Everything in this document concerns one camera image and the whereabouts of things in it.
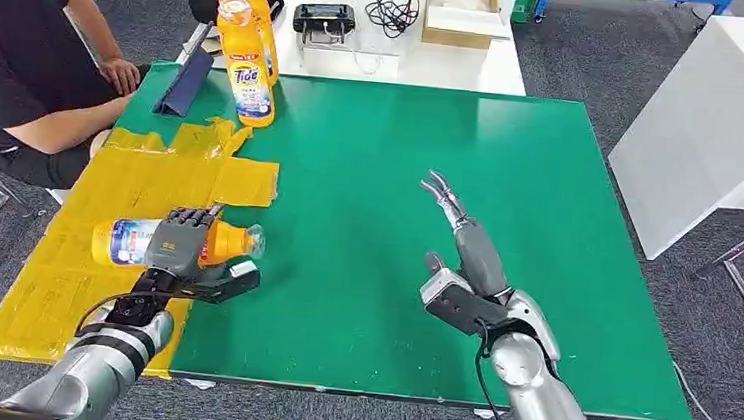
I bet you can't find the green table mat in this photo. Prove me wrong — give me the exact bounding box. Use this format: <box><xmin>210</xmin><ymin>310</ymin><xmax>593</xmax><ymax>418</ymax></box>
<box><xmin>92</xmin><ymin>57</ymin><xmax>718</xmax><ymax>420</ymax></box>

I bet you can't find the white floor cable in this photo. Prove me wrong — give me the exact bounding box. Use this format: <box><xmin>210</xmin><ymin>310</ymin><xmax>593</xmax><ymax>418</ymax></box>
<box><xmin>665</xmin><ymin>361</ymin><xmax>724</xmax><ymax>420</ymax></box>

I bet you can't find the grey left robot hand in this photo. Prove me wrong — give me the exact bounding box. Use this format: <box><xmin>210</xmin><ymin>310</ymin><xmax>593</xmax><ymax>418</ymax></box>
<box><xmin>142</xmin><ymin>198</ymin><xmax>235</xmax><ymax>289</ymax></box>

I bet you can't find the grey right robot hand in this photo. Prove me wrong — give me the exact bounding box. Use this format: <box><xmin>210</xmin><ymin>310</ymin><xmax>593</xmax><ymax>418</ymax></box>
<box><xmin>407</xmin><ymin>169</ymin><xmax>576</xmax><ymax>365</ymax></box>

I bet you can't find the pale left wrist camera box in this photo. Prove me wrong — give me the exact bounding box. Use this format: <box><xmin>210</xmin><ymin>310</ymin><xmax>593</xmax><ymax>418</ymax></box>
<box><xmin>193</xmin><ymin>255</ymin><xmax>263</xmax><ymax>309</ymax></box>

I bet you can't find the yellow taped sheet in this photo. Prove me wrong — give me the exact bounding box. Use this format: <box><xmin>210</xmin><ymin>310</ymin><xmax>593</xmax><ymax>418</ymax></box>
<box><xmin>0</xmin><ymin>98</ymin><xmax>286</xmax><ymax>387</ymax></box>

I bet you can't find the white table with clutter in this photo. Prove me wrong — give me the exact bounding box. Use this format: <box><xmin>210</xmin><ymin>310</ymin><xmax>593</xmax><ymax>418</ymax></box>
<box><xmin>173</xmin><ymin>0</ymin><xmax>535</xmax><ymax>98</ymax></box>

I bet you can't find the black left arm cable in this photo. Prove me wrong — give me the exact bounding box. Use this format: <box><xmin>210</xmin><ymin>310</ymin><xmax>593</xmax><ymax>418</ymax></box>
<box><xmin>74</xmin><ymin>284</ymin><xmax>171</xmax><ymax>344</ymax></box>

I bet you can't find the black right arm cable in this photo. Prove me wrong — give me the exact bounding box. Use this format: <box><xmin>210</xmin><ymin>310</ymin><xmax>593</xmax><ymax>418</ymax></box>
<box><xmin>468</xmin><ymin>320</ymin><xmax>534</xmax><ymax>420</ymax></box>

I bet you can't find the black cable bundle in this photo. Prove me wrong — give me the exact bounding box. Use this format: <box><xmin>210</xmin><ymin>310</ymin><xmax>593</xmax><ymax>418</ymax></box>
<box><xmin>362</xmin><ymin>0</ymin><xmax>423</xmax><ymax>41</ymax></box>

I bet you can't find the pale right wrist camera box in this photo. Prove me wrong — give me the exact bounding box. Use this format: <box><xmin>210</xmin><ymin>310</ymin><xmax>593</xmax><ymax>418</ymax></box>
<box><xmin>415</xmin><ymin>265</ymin><xmax>514</xmax><ymax>341</ymax></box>

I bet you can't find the dark blue folding stand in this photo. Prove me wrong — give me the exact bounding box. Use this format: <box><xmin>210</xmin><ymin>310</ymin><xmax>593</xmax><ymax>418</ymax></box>
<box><xmin>152</xmin><ymin>17</ymin><xmax>218</xmax><ymax>121</ymax></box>

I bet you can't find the green plastic crate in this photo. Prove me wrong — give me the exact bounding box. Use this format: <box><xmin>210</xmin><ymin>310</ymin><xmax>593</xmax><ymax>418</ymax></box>
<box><xmin>494</xmin><ymin>0</ymin><xmax>541</xmax><ymax>25</ymax></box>

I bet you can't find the seated person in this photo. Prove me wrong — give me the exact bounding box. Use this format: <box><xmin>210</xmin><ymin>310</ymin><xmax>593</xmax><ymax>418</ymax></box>
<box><xmin>0</xmin><ymin>0</ymin><xmax>157</xmax><ymax>197</ymax></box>

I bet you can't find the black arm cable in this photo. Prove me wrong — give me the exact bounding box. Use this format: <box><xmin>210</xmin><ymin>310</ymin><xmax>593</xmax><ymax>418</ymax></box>
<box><xmin>468</xmin><ymin>320</ymin><xmax>534</xmax><ymax>420</ymax></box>
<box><xmin>74</xmin><ymin>284</ymin><xmax>171</xmax><ymax>344</ymax></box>

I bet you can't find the open cardboard box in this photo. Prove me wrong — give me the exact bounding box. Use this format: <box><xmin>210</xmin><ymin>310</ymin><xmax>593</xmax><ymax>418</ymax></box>
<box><xmin>420</xmin><ymin>0</ymin><xmax>516</xmax><ymax>52</ymax></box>

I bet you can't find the dark smartphone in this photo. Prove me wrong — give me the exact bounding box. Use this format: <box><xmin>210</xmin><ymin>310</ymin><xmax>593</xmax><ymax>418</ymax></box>
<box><xmin>185</xmin><ymin>27</ymin><xmax>226</xmax><ymax>59</ymax></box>

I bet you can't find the bare white table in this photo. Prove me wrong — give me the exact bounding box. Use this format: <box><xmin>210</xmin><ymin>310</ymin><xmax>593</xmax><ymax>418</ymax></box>
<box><xmin>600</xmin><ymin>7</ymin><xmax>744</xmax><ymax>269</ymax></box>

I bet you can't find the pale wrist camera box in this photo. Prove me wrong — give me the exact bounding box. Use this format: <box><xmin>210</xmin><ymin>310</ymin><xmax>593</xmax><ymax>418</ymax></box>
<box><xmin>415</xmin><ymin>265</ymin><xmax>514</xmax><ymax>341</ymax></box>
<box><xmin>193</xmin><ymin>255</ymin><xmax>263</xmax><ymax>309</ymax></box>

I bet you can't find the black handheld controller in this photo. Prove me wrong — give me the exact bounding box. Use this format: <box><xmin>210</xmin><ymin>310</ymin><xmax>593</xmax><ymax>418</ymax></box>
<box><xmin>290</xmin><ymin>0</ymin><xmax>359</xmax><ymax>49</ymax></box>

